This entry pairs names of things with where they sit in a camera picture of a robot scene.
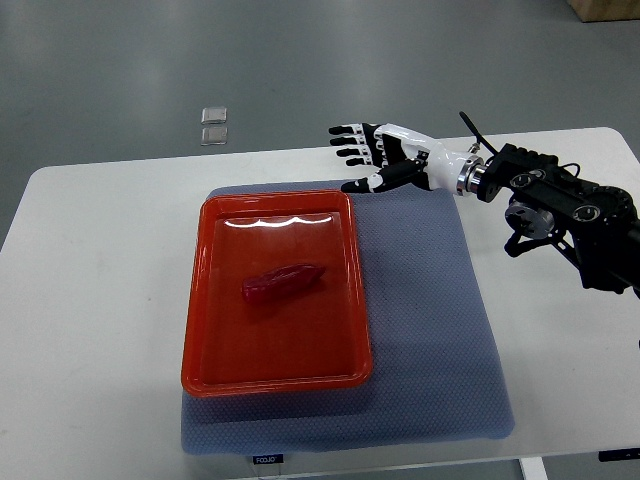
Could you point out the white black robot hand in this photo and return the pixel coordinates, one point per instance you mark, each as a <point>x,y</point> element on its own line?
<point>408,157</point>

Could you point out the red pepper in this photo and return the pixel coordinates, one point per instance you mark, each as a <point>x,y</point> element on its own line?
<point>280,282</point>

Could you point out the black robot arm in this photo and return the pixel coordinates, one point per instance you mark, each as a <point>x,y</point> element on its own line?
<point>594,227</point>

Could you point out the red plastic tray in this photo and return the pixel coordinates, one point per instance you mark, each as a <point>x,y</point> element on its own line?
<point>317,339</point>

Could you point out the upper floor plate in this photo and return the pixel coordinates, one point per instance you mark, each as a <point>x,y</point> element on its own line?
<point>214,115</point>

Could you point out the blue-grey textured mat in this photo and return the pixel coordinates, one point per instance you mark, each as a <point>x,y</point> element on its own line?
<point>436,375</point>

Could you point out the cardboard box corner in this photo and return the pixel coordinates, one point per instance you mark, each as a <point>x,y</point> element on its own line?
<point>589,11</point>

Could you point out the black table label centre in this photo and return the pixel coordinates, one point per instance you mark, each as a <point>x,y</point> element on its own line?
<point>269,459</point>

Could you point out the black table label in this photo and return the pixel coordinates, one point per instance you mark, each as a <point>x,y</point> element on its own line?
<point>619,455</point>
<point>269,459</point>

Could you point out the white table leg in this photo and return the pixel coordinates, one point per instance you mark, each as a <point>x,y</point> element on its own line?
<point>533,468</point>

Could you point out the black table label right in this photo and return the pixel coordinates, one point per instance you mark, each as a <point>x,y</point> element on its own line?
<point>619,455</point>

